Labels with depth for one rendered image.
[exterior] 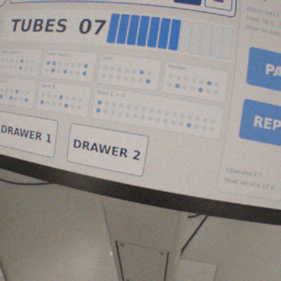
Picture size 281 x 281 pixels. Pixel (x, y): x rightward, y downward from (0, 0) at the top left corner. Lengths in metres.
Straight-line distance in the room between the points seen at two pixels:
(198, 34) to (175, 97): 0.08
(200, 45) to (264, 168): 0.15
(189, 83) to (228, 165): 0.10
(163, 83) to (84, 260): 1.13
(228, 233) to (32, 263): 0.83
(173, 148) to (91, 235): 1.14
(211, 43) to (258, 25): 0.06
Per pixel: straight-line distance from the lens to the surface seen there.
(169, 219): 0.65
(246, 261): 1.48
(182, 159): 0.40
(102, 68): 0.42
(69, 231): 1.53
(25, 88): 0.46
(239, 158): 0.40
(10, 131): 0.47
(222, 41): 0.40
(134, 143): 0.41
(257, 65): 0.40
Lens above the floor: 1.31
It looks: 46 degrees down
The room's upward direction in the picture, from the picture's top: 2 degrees counter-clockwise
